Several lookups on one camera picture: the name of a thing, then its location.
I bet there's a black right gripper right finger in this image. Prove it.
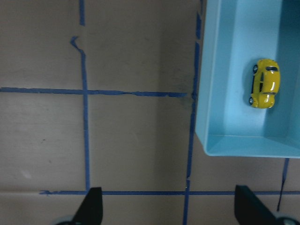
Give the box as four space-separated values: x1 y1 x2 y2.
234 185 281 225

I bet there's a yellow beetle toy car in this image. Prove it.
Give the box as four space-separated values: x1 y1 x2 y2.
249 59 281 109

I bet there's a light blue plastic bin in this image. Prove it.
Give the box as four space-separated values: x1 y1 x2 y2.
195 0 300 158

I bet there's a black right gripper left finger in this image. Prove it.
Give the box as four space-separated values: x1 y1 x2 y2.
70 187 103 225

